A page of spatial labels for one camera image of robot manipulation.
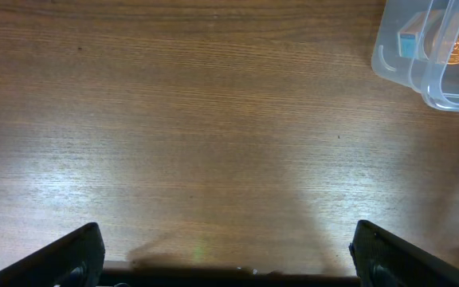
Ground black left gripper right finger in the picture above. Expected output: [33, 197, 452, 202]
[349, 220, 459, 287]

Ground clear plastic container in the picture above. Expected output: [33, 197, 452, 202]
[371, 0, 459, 112]

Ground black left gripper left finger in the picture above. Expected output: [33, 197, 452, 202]
[0, 222, 105, 287]

